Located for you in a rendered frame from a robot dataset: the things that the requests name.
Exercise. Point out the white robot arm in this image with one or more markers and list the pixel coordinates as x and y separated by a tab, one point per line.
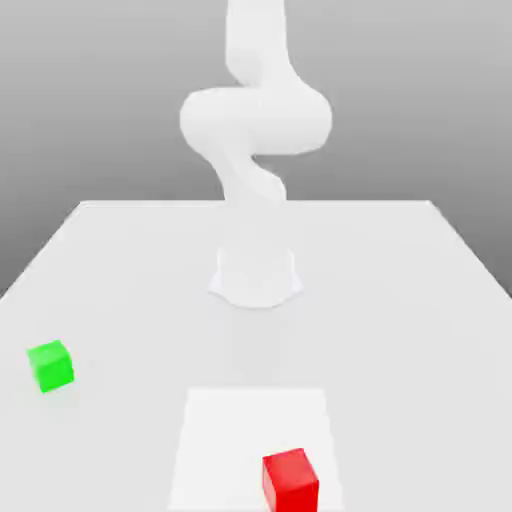
256	120

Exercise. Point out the small red cube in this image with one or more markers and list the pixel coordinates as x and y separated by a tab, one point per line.
291	482

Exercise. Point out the small green cube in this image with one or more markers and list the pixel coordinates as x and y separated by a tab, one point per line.
51	366

